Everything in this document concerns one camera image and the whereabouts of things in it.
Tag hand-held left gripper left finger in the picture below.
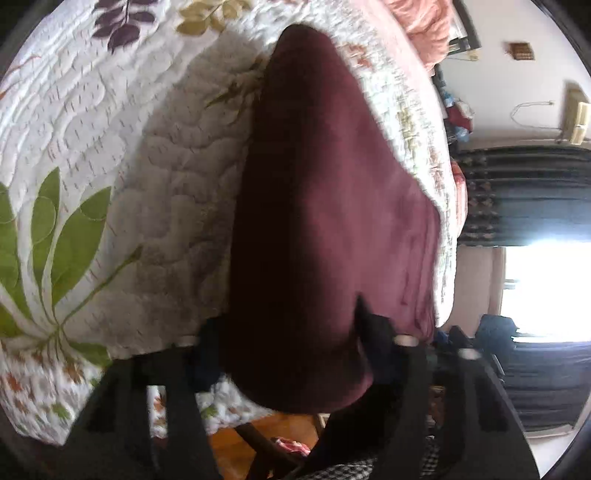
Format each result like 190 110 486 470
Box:
60 318 224 480

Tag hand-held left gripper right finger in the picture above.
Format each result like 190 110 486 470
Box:
305 294 542 480

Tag maroon pants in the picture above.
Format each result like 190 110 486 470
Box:
217 23 441 412

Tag pink striped cloth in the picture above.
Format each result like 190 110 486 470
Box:
271 438 309 457

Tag dark chair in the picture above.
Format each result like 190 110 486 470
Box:
445 314 525 384

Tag person's checkered clothing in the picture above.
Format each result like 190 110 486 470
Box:
318 436 445 480

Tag dark curtain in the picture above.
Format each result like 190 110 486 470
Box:
459 147 591 249
501 339 591 433

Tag bright window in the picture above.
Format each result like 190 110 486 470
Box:
505 244 591 343

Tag white floral quilt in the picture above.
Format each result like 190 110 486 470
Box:
0 0 462 446

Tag pile of clothes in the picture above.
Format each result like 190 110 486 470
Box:
436 62 475 145

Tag white wall cable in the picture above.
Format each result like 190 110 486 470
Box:
512 100 556 125

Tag wall air conditioner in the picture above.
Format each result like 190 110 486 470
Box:
560 84 591 147

